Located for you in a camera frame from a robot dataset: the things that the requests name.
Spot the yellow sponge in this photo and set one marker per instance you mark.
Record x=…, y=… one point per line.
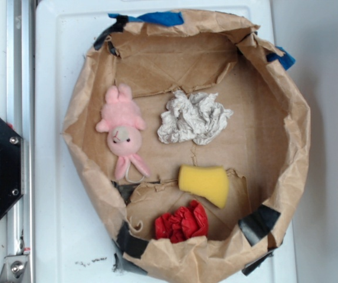
x=211, y=183

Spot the white plastic board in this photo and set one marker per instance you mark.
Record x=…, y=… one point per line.
x=71, y=243

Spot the aluminium extrusion rail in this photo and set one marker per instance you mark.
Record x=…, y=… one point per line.
x=20, y=94

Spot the crumpled white paper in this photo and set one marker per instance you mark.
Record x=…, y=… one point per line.
x=197, y=117

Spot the pink plush bunny toy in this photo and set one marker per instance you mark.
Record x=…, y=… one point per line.
x=122, y=120

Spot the metal corner bracket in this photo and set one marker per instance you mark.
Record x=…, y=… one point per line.
x=16, y=269

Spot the brown paper bin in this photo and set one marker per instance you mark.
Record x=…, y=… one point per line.
x=264, y=147

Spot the crumpled red paper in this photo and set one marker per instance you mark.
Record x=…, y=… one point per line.
x=184, y=223

